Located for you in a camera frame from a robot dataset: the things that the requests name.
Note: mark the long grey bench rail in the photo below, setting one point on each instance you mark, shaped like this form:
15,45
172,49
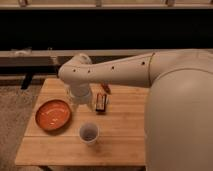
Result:
51,57

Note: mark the orange round plate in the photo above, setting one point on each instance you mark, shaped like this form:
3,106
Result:
53,115

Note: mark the dark rectangular snack box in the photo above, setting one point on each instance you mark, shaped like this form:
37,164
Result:
101,102

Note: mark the clear plastic bottle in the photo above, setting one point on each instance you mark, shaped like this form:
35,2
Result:
74,103

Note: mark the white plastic cup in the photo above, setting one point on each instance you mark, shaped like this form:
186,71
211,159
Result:
89,133

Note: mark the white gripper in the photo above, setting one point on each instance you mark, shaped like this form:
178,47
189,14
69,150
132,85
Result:
80,93

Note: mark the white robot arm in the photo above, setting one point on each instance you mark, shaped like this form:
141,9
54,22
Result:
178,118

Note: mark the wooden table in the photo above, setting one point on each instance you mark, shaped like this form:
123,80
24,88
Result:
114,138

